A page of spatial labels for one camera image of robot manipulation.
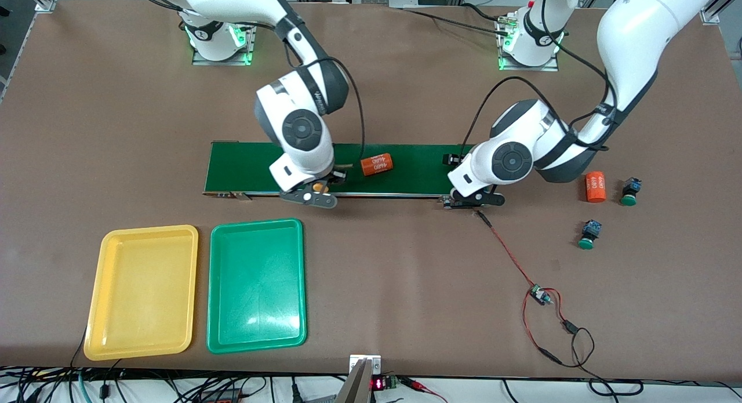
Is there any orange cylinder white print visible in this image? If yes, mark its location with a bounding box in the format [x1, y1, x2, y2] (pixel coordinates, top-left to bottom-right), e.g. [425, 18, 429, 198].
[585, 171, 607, 204]
[360, 153, 394, 177]

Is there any green mushroom push button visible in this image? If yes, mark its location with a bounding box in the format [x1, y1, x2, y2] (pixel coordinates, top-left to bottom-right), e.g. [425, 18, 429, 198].
[620, 177, 643, 207]
[577, 219, 603, 251]

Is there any green conveyor belt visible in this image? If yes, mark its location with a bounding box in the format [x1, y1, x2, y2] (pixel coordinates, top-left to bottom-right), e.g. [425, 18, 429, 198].
[202, 140, 492, 210]

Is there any green plastic tray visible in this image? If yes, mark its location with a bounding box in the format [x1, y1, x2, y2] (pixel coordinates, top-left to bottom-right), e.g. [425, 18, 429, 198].
[206, 218, 308, 355]

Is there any red clip lead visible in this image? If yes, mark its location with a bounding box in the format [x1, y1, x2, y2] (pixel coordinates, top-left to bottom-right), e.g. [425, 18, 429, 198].
[399, 376, 448, 403]

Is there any yellow plastic tray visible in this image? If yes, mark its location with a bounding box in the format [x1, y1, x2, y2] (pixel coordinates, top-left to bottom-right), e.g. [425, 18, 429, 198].
[83, 224, 199, 362]

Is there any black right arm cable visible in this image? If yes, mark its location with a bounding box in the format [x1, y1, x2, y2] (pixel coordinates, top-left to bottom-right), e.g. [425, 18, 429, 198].
[284, 20, 367, 160]

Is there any red and black wire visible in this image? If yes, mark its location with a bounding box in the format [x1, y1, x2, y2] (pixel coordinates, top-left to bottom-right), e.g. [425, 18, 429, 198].
[477, 210, 574, 366]

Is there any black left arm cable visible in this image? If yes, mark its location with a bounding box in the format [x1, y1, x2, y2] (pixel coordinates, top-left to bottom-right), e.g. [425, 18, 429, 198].
[463, 14, 615, 157]

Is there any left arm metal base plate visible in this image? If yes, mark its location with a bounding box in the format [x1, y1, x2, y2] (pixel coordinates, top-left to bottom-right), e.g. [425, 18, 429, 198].
[497, 12, 560, 72]

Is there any black cable to arm base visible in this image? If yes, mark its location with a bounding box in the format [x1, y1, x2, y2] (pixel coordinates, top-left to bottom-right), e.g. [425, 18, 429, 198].
[400, 8, 514, 38]

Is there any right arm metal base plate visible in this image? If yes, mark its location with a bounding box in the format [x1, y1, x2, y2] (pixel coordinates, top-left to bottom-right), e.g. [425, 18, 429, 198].
[191, 2, 260, 66]

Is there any metal camera mount pole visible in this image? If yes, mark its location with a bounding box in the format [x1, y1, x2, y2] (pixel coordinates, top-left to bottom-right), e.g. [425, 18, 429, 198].
[335, 353, 382, 403]

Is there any black looped cable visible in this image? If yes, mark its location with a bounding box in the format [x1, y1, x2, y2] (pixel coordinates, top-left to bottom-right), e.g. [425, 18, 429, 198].
[561, 319, 645, 397]

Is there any black cable bundle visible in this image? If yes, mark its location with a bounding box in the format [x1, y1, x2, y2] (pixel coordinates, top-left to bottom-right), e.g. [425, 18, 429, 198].
[0, 365, 348, 403]

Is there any thin black cable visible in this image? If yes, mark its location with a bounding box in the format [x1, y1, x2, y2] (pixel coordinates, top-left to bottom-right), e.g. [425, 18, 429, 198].
[70, 326, 89, 372]

